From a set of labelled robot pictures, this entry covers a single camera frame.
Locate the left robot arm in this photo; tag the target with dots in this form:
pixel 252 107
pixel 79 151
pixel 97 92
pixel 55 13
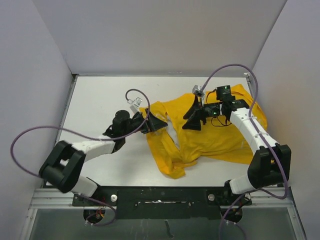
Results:
pixel 63 166

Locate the yellow printed pillowcase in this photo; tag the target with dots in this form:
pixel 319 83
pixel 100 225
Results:
pixel 214 141

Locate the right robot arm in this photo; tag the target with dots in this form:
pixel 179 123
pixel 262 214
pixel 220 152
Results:
pixel 271 161

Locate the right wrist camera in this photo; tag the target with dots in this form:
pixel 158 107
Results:
pixel 199 92

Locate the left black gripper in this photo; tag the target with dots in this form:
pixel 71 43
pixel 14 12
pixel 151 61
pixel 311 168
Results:
pixel 155 123

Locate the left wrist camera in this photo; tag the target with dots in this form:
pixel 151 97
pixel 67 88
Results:
pixel 135 104

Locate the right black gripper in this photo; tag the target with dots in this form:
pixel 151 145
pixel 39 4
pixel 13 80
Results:
pixel 193 122

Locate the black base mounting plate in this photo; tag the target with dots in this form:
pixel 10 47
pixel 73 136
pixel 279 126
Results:
pixel 171 203

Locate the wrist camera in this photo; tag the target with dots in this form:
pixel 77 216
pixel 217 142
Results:
pixel 199 92
pixel 135 104

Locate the white pillow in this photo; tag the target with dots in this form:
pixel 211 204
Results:
pixel 169 128

